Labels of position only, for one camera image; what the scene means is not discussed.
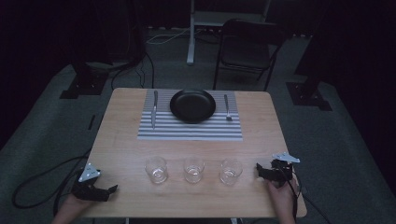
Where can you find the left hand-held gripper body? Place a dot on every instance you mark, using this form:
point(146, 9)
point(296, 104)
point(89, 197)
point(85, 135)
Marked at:
point(88, 190)

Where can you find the clear drinking glass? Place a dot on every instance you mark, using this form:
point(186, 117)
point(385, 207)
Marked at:
point(156, 170)
point(194, 170)
point(230, 171)

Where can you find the silver fork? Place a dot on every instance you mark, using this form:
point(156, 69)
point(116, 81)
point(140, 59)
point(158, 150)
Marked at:
point(227, 107)

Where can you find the black stand with base plate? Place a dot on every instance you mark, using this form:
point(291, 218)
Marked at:
point(85, 82)
point(308, 93)

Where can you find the white metal stand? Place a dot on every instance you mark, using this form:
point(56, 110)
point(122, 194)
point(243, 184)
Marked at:
point(191, 34)

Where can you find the person's left hand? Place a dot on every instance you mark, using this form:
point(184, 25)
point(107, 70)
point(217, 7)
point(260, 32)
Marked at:
point(74, 203)

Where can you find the small dark floor strip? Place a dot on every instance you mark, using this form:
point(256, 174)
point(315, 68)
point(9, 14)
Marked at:
point(91, 122)

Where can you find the black plate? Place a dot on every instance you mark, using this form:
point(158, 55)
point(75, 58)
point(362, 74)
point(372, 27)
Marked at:
point(193, 105)

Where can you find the black folding chair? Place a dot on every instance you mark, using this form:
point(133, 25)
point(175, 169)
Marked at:
point(247, 53)

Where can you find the person's right hand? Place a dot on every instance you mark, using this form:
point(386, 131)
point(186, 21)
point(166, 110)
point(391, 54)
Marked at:
point(282, 197)

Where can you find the silver table knife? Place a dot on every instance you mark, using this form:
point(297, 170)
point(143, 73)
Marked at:
point(154, 110)

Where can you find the grey striped placemat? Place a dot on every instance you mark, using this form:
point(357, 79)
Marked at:
point(190, 129)

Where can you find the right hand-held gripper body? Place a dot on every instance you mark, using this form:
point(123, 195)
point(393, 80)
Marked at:
point(281, 169)

